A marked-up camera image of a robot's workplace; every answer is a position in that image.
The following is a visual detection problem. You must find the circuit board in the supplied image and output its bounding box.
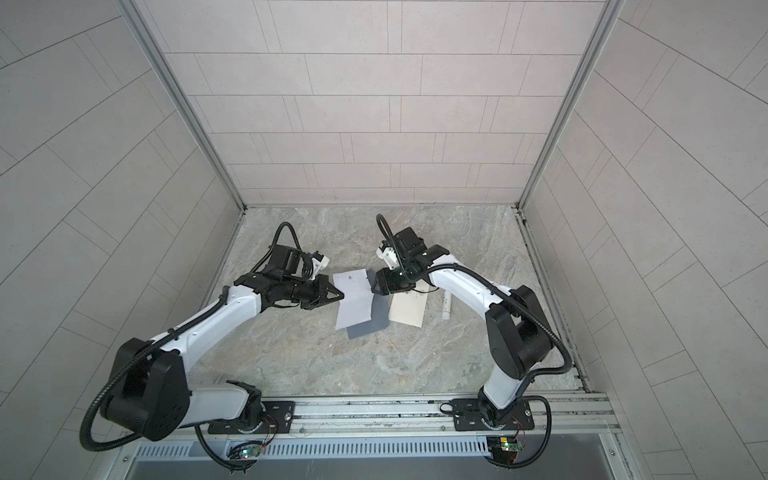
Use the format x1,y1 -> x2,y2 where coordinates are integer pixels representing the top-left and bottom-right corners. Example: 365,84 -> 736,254
486,436 -> 525,463
227,441 -> 264,461

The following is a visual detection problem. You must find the cream envelope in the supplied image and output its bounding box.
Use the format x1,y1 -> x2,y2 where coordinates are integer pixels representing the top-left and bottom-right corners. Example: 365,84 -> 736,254
388,280 -> 430,328

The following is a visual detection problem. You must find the left circuit board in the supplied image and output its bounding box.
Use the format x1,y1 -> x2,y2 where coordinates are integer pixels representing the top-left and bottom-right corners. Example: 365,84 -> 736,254
227,441 -> 264,461

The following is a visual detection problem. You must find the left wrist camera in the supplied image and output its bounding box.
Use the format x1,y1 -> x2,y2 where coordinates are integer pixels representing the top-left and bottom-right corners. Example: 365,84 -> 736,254
310,252 -> 330,279

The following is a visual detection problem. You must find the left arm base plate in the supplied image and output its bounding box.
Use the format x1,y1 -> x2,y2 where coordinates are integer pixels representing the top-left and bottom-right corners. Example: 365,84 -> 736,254
207,401 -> 296,435

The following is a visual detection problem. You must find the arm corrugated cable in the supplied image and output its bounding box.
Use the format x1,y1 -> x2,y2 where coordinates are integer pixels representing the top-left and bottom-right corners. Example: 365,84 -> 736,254
79,221 -> 304,452
375,213 -> 574,379

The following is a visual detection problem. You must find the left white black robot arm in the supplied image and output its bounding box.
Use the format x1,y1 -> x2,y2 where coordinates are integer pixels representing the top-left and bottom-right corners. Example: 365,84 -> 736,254
80,245 -> 344,451

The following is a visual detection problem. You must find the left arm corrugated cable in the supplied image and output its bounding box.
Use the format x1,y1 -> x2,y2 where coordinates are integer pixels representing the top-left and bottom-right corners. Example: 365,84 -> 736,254
79,221 -> 304,452

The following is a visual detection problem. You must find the right circuit board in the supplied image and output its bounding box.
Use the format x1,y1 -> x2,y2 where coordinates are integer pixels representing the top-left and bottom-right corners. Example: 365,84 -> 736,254
486,436 -> 525,463

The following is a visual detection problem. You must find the right wrist camera white housing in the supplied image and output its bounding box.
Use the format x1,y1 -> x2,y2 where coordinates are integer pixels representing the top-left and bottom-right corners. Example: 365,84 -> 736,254
376,244 -> 400,270

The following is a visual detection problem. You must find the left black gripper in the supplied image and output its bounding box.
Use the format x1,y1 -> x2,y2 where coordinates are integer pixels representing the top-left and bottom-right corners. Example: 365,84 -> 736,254
281,275 -> 346,308

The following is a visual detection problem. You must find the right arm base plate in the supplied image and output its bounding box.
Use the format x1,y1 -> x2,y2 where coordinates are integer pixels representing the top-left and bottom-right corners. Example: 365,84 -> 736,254
440,398 -> 535,432

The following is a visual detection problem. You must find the white glue stick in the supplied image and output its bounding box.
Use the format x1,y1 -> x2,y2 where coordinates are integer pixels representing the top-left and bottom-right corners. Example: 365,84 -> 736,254
441,291 -> 453,321

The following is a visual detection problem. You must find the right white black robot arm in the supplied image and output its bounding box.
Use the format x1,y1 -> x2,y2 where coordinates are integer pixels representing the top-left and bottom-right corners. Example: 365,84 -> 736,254
373,215 -> 556,428

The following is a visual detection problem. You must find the white paper sheet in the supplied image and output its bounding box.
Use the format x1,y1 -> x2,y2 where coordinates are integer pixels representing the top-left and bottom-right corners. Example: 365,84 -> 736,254
332,269 -> 374,330

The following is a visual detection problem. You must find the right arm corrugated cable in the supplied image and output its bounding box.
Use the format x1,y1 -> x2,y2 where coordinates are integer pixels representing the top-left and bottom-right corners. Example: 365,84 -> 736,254
375,213 -> 574,379

